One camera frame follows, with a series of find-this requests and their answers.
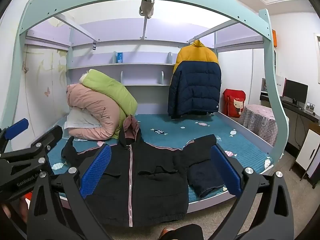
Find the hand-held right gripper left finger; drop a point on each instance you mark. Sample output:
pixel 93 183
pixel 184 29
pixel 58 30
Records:
pixel 96 170

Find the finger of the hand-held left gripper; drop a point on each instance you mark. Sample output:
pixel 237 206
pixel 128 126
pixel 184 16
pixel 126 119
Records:
pixel 17 128
pixel 47 135

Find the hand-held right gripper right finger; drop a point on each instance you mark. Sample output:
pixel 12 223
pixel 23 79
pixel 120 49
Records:
pixel 225 172

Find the black zip jacket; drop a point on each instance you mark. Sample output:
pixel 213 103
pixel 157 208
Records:
pixel 150 180

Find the person's left hand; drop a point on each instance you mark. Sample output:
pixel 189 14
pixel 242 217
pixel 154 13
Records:
pixel 5 211

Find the folded dark blue jeans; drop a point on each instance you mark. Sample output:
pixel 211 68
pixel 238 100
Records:
pixel 205 177

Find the white pillow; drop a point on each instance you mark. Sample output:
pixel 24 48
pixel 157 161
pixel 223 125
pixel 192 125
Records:
pixel 77 120

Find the red cartoon bag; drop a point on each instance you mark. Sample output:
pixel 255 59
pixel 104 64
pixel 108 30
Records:
pixel 233 102

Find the person's leg in black trousers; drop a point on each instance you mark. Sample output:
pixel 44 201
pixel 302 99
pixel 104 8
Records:
pixel 187 232

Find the orange slipper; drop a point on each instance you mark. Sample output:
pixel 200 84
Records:
pixel 166 232

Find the white cabinet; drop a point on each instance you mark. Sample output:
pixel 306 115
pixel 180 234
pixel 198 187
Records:
pixel 310 152

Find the dark desk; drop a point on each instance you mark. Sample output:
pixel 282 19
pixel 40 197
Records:
pixel 295 120

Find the yellow and navy puffer jacket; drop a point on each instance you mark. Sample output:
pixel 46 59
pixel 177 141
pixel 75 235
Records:
pixel 195 85

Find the black keyboard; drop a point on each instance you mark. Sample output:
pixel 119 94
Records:
pixel 291 104

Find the lilac bed shelf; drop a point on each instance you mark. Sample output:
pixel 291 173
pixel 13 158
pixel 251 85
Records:
pixel 125 66

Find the small blue box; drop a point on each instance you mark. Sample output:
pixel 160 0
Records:
pixel 120 57

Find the black computer monitor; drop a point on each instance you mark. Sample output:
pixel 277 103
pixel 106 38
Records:
pixel 295 91

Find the orange wall box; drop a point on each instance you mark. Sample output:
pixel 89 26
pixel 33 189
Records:
pixel 274 38

